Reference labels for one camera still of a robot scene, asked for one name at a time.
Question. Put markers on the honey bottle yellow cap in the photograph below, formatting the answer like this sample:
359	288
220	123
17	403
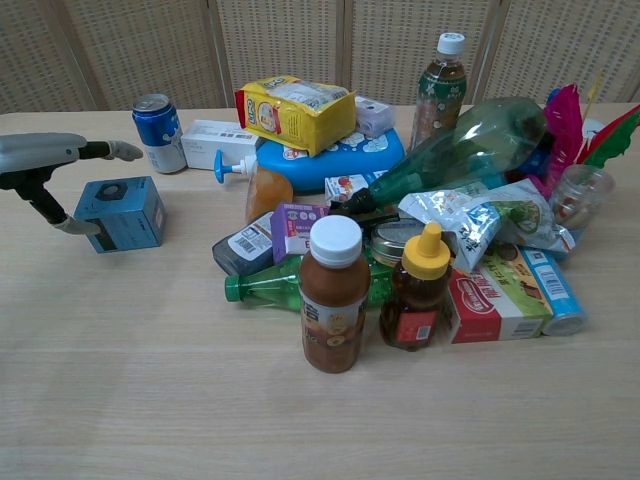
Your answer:
415	300

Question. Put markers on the small lavender box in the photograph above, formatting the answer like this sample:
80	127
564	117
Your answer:
372	117

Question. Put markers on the orange jelly cup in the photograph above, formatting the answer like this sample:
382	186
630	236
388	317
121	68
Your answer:
267	195

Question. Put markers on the clear plastic jar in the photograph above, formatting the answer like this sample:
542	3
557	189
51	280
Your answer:
582	195

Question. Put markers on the long white cardboard box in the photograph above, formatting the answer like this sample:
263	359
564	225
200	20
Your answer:
210	145

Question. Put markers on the wicker folding screen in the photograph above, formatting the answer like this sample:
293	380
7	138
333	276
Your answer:
300	40

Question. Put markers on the glass jar with metal lid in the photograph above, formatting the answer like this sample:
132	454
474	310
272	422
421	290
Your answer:
392	242

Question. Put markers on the yellow snack bag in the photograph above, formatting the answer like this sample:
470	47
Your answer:
295	115

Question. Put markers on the blue drink can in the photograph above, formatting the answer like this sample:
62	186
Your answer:
160	132

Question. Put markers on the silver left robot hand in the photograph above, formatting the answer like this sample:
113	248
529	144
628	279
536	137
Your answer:
35	152

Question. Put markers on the colourful feather shuttlecock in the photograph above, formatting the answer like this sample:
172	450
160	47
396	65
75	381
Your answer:
562	130

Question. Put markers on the light blue tube can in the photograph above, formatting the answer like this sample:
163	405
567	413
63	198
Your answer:
560	295

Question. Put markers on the blue pump lotion bottle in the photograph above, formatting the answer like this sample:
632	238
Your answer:
345	160

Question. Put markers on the small green soda bottle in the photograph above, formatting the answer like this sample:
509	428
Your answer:
265	290

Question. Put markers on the small white milk carton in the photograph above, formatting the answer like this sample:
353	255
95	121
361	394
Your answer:
345	187

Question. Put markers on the large clear green bottle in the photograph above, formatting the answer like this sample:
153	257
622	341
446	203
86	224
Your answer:
475	145

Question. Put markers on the red snack packet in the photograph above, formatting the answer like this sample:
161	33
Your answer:
495	300

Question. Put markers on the brown drink bottle white cap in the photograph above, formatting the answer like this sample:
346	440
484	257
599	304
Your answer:
332	300

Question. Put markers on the small blue square box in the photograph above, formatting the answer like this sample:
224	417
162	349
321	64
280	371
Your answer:
122	220

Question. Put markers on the purple small packet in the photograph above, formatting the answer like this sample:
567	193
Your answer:
295	227

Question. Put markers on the silver snack bag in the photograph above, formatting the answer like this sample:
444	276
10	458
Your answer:
500	215

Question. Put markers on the tea bottle with white cap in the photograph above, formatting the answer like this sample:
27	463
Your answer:
440	95

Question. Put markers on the dark grey pouch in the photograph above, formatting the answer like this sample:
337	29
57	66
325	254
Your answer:
242	247

